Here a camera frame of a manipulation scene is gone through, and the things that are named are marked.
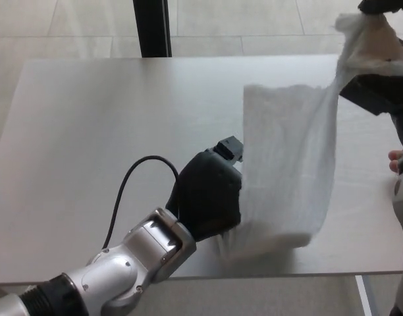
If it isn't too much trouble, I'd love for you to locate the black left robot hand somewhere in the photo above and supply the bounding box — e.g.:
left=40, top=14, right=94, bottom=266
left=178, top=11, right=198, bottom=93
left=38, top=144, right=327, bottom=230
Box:
left=164, top=134, right=246, bottom=244

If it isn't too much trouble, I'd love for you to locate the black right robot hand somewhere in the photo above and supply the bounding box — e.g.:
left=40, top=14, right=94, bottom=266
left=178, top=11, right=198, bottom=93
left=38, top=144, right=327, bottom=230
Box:
left=338, top=0, right=403, bottom=153

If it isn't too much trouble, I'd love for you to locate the white toilet paper roll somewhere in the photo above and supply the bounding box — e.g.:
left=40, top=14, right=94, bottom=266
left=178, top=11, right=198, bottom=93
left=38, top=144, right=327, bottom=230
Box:
left=214, top=11, right=403, bottom=265

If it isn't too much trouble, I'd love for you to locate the person's bare hand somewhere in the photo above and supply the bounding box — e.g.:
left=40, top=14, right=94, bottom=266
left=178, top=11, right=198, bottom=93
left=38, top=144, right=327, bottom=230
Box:
left=388, top=149, right=403, bottom=174

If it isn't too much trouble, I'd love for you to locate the black vertical pillar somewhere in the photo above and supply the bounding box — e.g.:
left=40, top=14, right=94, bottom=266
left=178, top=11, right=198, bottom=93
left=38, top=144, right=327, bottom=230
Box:
left=132, top=0, right=173, bottom=59

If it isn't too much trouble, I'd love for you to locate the white table leg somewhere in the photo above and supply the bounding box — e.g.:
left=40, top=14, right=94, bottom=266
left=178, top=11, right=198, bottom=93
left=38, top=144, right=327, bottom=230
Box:
left=354, top=275, right=371, bottom=316

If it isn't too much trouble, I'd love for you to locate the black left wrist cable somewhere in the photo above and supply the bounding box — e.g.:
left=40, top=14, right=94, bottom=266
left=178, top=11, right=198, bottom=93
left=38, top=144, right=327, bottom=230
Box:
left=101, top=155, right=182, bottom=250

